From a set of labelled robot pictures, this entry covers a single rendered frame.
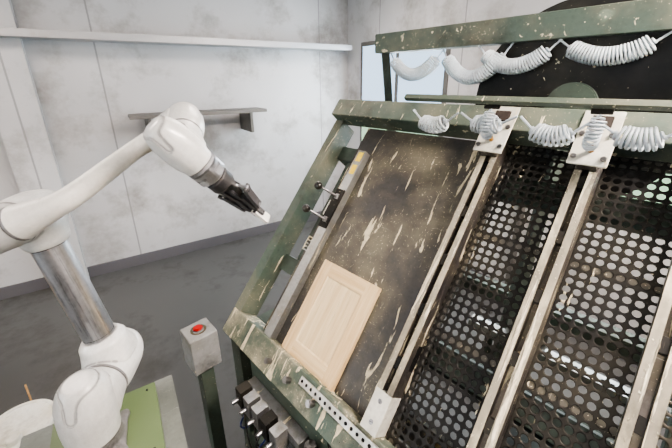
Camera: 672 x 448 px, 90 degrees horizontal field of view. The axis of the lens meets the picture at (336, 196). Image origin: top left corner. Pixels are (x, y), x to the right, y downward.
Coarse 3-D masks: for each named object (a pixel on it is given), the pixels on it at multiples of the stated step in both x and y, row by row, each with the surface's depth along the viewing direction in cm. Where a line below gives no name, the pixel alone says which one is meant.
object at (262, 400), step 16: (256, 368) 144; (240, 384) 140; (256, 384) 143; (272, 384) 136; (240, 400) 138; (256, 400) 134; (272, 400) 136; (256, 416) 128; (272, 416) 127; (288, 416) 129; (272, 432) 121; (288, 432) 123; (304, 432) 123
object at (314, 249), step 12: (360, 168) 162; (348, 180) 160; (348, 192) 160; (336, 216) 158; (324, 228) 156; (312, 240) 157; (324, 240) 156; (312, 252) 153; (300, 264) 154; (312, 264) 154; (300, 276) 151; (288, 288) 152; (300, 288) 152; (288, 300) 149; (276, 312) 150; (288, 312) 150; (276, 324) 147; (276, 336) 148
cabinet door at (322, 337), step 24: (312, 288) 147; (336, 288) 140; (360, 288) 134; (312, 312) 142; (336, 312) 135; (360, 312) 129; (288, 336) 143; (312, 336) 137; (336, 336) 131; (312, 360) 132; (336, 360) 126; (336, 384) 123
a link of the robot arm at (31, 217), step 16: (176, 112) 95; (192, 112) 97; (128, 144) 97; (144, 144) 98; (112, 160) 94; (128, 160) 96; (80, 176) 90; (96, 176) 91; (112, 176) 94; (64, 192) 88; (80, 192) 89; (96, 192) 92; (16, 208) 86; (32, 208) 86; (48, 208) 86; (64, 208) 88; (0, 224) 84; (16, 224) 85; (32, 224) 86; (48, 224) 89
